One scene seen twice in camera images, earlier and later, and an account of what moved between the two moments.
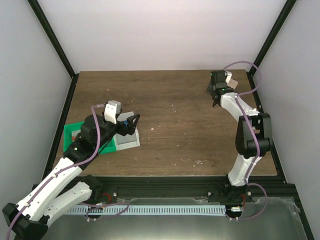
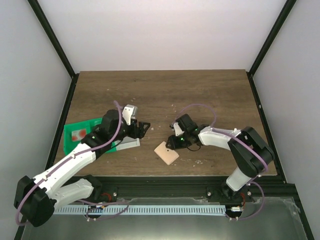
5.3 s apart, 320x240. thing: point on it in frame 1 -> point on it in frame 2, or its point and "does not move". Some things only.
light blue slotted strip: x=198 y=209 does not move
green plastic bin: x=68 y=140 does not move
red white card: x=74 y=134 does not move
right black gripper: x=209 y=90 -> x=174 y=143
